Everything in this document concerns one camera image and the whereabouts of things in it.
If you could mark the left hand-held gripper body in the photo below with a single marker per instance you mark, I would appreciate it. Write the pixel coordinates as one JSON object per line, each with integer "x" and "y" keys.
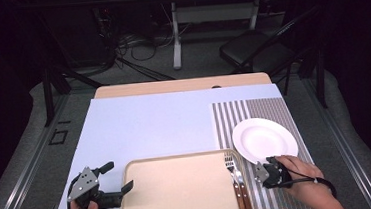
{"x": 85, "y": 188}

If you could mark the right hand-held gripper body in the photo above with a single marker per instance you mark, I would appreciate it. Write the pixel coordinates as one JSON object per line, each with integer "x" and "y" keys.
{"x": 274, "y": 176}

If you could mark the white ceramic plate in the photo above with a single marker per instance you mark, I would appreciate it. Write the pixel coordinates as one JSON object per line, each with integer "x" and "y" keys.
{"x": 259, "y": 138}

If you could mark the beige plastic tray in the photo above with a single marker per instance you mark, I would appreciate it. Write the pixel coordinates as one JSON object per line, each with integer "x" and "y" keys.
{"x": 180, "y": 191}

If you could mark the person's right hand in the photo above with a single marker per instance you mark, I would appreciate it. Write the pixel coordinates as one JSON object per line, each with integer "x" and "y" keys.
{"x": 304, "y": 178}

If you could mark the striped grey placemat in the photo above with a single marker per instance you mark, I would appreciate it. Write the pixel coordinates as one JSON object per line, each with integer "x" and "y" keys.
{"x": 267, "y": 108}

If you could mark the white table sheet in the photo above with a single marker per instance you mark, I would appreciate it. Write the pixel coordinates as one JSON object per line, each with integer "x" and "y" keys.
{"x": 142, "y": 128}

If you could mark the black metal stand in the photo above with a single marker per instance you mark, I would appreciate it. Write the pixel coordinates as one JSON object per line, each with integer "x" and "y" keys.
{"x": 48, "y": 95}
{"x": 320, "y": 74}

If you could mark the black folding chair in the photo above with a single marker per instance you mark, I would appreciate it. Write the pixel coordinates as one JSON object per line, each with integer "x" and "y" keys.
{"x": 246, "y": 48}

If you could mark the white-framed desk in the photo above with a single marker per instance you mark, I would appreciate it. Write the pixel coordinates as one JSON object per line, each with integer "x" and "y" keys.
{"x": 213, "y": 12}

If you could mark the metal floor rail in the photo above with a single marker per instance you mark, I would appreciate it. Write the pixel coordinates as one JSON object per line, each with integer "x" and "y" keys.
{"x": 25, "y": 179}
{"x": 355, "y": 164}

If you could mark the black floor outlet frame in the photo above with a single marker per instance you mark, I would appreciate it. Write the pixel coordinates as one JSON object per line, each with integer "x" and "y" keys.
{"x": 49, "y": 138}

